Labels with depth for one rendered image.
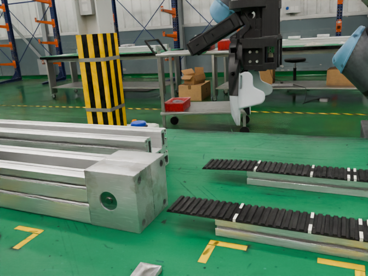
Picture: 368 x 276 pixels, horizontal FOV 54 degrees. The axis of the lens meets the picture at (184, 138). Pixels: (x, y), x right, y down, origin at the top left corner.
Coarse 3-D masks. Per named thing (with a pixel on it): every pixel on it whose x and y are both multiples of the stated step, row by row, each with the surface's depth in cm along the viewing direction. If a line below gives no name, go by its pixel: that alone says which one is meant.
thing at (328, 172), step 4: (324, 168) 66; (328, 168) 67; (332, 168) 66; (324, 172) 64; (328, 172) 64; (332, 172) 64; (320, 176) 63; (324, 176) 63; (328, 176) 62; (332, 176) 63
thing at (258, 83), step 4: (252, 72) 68; (256, 72) 68; (252, 76) 68; (256, 76) 68; (256, 80) 69; (260, 80) 68; (256, 84) 69; (260, 84) 69; (264, 84) 69; (268, 84) 68; (260, 88) 69; (264, 88) 69; (268, 88) 69; (272, 88) 69; (264, 92) 69; (268, 92) 69; (244, 108) 71; (248, 108) 71; (248, 112) 72
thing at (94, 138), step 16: (0, 128) 91; (16, 128) 96; (32, 128) 94; (48, 128) 92; (64, 128) 90; (80, 128) 88; (96, 128) 86; (112, 128) 84; (128, 128) 83; (144, 128) 82; (160, 128) 81; (0, 144) 90; (16, 144) 87; (32, 144) 85; (48, 144) 83; (64, 144) 82; (80, 144) 81; (96, 144) 79; (112, 144) 76; (128, 144) 74; (144, 144) 73; (160, 144) 80
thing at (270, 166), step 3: (270, 162) 71; (276, 162) 70; (267, 165) 69; (270, 165) 69; (273, 165) 69; (276, 165) 69; (264, 168) 68; (267, 168) 68; (270, 168) 68; (273, 168) 67; (264, 171) 67; (267, 171) 67; (270, 171) 66; (273, 171) 67
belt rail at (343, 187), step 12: (252, 180) 69; (264, 180) 68; (276, 180) 68; (288, 180) 67; (300, 180) 65; (312, 180) 64; (324, 180) 64; (336, 180) 63; (324, 192) 64; (336, 192) 63; (348, 192) 62; (360, 192) 62
